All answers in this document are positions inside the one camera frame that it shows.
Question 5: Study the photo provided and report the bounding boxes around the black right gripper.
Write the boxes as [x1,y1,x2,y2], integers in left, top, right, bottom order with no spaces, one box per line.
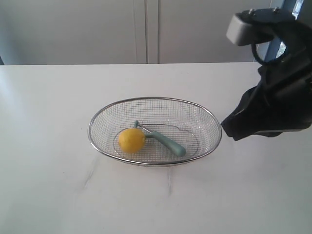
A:
[221,56,312,141]

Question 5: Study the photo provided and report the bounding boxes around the teal handled peeler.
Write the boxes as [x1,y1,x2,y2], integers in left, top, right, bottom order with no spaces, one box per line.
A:
[134,120,186,157]

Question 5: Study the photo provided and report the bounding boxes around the yellow lemon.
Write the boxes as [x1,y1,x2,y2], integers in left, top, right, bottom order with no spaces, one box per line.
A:
[118,128,146,154]

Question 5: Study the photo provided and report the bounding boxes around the white cabinet doors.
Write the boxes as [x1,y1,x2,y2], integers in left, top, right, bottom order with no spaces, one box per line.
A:
[0,0,282,65]

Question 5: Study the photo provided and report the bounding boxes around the oval wire mesh basket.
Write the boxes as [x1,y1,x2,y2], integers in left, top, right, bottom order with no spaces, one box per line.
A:
[88,97,222,167]

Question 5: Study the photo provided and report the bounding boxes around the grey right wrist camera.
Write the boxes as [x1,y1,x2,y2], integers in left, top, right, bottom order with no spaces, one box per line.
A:
[226,7,310,61]

